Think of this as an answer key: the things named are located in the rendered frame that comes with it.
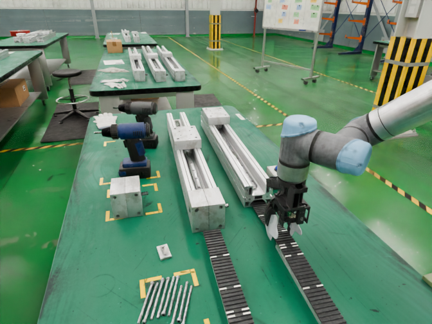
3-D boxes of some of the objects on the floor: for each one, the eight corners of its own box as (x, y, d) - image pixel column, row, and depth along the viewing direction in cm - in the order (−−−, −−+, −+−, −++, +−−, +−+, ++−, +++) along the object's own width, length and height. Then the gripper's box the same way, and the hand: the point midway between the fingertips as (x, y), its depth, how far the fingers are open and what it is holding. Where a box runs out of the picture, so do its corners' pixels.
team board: (252, 72, 698) (258, -26, 607) (267, 70, 724) (276, -25, 634) (303, 85, 590) (321, -32, 500) (319, 82, 617) (338, -30, 526)
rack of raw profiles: (310, 48, 1120) (321, -21, 1018) (331, 47, 1142) (343, -20, 1040) (375, 63, 840) (397, -30, 737) (400, 62, 862) (426, -28, 760)
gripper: (277, 190, 69) (269, 258, 79) (324, 184, 72) (310, 251, 82) (263, 172, 77) (257, 236, 87) (306, 167, 79) (296, 230, 89)
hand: (279, 233), depth 86 cm, fingers closed on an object, 5 cm apart
